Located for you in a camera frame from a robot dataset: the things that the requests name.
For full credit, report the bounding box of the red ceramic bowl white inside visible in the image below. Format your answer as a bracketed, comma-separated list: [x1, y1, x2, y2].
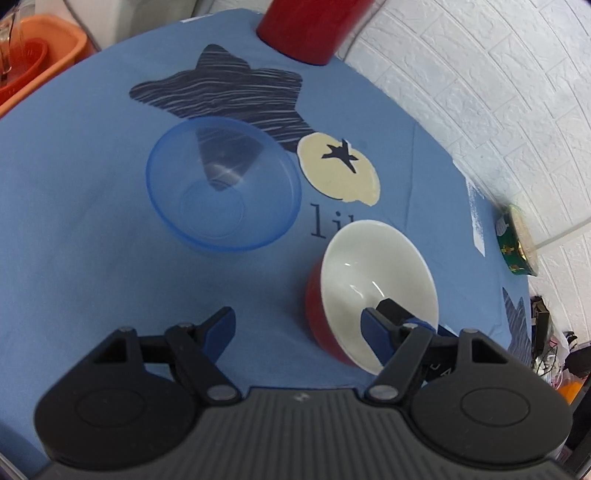
[304, 220, 439, 375]

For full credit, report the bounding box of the translucent blue plastic bowl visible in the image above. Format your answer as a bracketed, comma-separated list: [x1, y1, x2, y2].
[145, 117, 301, 252]

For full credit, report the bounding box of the green patterned bowl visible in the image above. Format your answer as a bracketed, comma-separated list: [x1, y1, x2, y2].
[495, 204, 539, 277]

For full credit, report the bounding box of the blue printed tablecloth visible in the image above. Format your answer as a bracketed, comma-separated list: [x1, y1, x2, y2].
[1, 10, 528, 476]

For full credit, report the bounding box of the orange plastic bag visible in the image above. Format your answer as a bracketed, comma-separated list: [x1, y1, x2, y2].
[557, 373, 585, 405]

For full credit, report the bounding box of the red thermos jug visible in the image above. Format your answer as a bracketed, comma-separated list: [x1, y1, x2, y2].
[256, 0, 373, 66]

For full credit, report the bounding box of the orange plastic basin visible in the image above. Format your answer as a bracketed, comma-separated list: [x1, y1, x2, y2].
[1, 14, 96, 116]

